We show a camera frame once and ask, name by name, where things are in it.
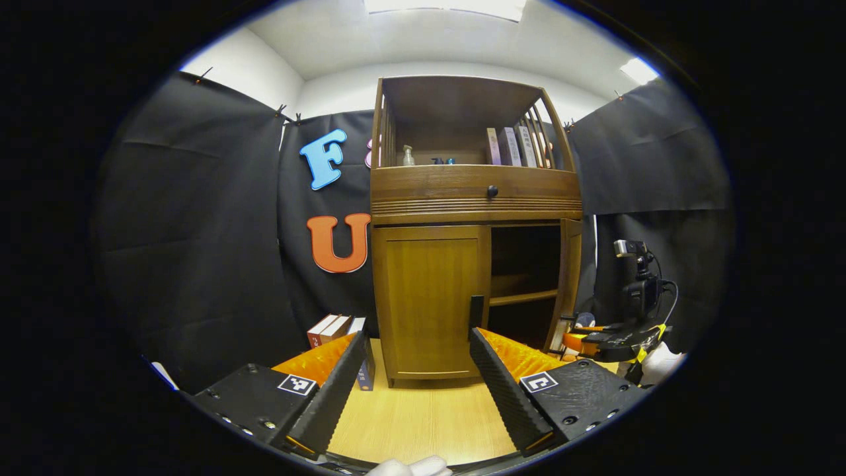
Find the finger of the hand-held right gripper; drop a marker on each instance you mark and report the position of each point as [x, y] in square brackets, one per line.
[575, 342]

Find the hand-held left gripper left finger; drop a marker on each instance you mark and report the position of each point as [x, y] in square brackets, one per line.
[324, 403]

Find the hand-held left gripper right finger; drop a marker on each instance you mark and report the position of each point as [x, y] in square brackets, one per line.
[509, 403]

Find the wooden cabinet door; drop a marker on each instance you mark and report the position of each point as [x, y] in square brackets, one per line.
[568, 277]
[426, 297]

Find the wooden double-door shoe cabinet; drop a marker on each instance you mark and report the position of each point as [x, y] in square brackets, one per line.
[436, 188]

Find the penguin plush toy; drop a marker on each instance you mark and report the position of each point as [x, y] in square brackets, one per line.
[585, 320]

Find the blue book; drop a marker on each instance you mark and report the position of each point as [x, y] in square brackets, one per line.
[367, 370]

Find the white upright book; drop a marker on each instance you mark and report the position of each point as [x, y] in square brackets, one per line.
[527, 145]

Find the grey upright book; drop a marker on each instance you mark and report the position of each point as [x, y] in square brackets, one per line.
[510, 145]

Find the ceiling light panel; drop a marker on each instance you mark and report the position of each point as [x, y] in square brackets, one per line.
[462, 6]
[640, 70]

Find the clear pump bottle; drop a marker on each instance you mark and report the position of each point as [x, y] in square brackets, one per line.
[408, 156]

